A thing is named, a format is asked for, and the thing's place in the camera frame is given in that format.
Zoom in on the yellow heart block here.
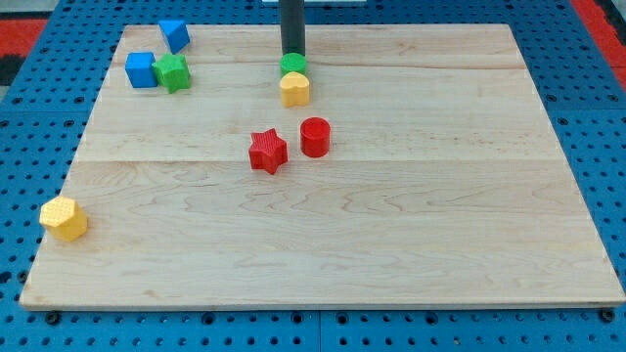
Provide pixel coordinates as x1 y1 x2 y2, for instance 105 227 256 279
280 71 310 108

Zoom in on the red cylinder block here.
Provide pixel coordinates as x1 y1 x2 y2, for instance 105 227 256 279
300 116 331 157

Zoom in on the red star block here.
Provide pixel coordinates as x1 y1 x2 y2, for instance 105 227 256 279
248 128 289 175

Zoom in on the wooden board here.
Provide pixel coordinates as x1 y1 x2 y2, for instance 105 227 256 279
20 24 625 311

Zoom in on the green cylinder block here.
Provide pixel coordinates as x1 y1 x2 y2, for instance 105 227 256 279
279 52 307 76

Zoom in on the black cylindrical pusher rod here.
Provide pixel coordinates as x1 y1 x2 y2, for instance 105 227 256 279
279 0 306 56

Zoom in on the green star block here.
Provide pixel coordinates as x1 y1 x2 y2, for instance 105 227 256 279
152 54 191 94

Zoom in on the blue triangle block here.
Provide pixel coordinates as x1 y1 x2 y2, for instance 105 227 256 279
158 20 191 54

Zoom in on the blue cube block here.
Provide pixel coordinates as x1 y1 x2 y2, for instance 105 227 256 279
124 52 157 88

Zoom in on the yellow hexagon block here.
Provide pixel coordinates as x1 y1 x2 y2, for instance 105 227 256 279
39 196 88 242

